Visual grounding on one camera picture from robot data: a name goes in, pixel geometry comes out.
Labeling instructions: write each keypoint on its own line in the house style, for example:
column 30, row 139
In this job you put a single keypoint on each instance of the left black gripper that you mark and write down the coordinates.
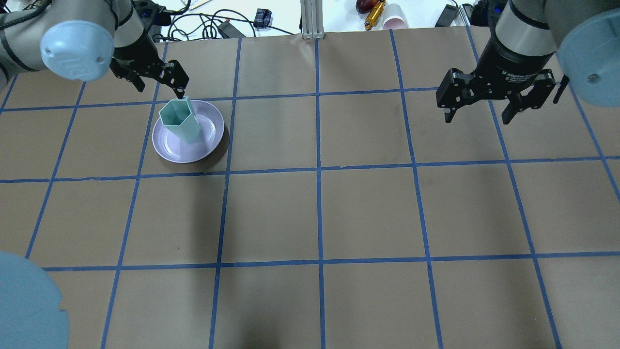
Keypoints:
column 134, row 52

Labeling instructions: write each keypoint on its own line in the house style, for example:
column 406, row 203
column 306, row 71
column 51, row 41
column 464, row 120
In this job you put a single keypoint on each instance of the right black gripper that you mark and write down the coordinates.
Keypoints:
column 514, row 62

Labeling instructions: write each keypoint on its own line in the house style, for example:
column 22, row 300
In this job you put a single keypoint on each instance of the mint green hexagonal cup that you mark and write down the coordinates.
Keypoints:
column 178, row 117

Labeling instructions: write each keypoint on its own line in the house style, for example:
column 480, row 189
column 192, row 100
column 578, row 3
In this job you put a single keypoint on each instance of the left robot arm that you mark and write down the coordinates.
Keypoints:
column 77, row 40

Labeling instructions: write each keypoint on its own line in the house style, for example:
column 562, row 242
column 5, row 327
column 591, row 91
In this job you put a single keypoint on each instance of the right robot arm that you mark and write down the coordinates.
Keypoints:
column 584, row 33

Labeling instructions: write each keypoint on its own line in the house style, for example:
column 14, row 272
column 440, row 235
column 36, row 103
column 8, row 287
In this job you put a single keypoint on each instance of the lavender plate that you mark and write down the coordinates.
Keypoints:
column 172, row 149

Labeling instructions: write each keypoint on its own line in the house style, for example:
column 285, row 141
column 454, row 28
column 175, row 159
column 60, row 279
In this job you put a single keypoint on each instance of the pink paper cup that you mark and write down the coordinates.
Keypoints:
column 394, row 18

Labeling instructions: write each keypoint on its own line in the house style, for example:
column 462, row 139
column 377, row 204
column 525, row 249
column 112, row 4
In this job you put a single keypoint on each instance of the black power adapter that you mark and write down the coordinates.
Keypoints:
column 227, row 30

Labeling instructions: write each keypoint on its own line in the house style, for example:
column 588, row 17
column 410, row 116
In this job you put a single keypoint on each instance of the black device on table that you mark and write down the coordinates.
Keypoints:
column 447, row 16

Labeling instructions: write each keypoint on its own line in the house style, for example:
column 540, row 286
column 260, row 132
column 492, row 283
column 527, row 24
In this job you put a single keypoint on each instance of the small black connector box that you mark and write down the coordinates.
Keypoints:
column 263, row 18

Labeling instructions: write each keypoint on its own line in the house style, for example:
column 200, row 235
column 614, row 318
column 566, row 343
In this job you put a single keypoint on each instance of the yellow metal cylinder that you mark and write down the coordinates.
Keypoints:
column 373, row 16

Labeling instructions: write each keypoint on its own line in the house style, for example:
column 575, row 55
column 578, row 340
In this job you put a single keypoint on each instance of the dark red round object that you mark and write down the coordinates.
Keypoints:
column 365, row 6

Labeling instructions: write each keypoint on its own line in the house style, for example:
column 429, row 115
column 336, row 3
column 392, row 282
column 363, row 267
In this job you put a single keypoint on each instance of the aluminium frame post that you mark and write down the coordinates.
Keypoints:
column 312, row 19

